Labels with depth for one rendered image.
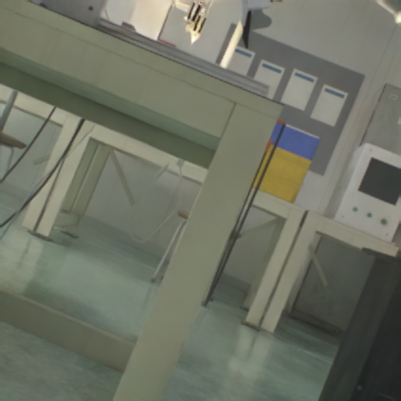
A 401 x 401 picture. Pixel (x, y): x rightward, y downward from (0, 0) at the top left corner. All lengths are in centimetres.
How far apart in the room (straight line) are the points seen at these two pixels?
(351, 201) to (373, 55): 210
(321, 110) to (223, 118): 489
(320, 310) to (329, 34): 228
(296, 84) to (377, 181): 187
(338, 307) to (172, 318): 447
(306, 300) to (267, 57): 204
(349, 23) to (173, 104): 511
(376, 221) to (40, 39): 339
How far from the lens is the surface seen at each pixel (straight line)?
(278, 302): 417
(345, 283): 563
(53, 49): 127
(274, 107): 121
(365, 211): 443
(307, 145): 436
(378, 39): 628
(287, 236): 415
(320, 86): 611
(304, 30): 621
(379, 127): 569
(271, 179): 433
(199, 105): 121
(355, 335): 178
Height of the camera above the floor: 54
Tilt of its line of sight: 1 degrees up
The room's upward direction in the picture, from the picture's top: 23 degrees clockwise
